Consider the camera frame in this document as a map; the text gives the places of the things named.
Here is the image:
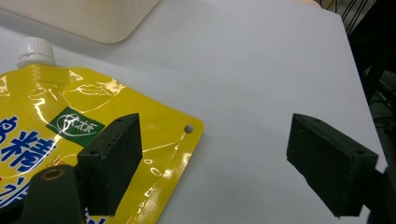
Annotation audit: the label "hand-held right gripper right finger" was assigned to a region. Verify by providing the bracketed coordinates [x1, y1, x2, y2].
[286, 112, 380, 218]

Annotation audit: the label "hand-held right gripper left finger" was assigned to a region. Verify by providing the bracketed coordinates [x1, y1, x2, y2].
[77, 112, 144, 217]

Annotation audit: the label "yellow spout pouch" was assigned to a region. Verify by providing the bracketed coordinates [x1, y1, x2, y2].
[0, 36, 205, 224]

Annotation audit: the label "cream plastic bin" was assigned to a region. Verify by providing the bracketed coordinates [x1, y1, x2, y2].
[0, 0, 162, 45]

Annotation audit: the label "black metal stand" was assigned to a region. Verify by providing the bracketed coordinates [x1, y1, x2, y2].
[348, 27, 396, 106]

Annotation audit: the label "light grey table mat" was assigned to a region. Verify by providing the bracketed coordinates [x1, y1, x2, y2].
[0, 0, 389, 224]

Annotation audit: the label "wooden table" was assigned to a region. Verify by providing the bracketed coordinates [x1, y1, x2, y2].
[297, 0, 322, 8]

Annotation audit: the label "black cables under desk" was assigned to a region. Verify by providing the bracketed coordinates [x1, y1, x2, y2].
[323, 0, 379, 35]

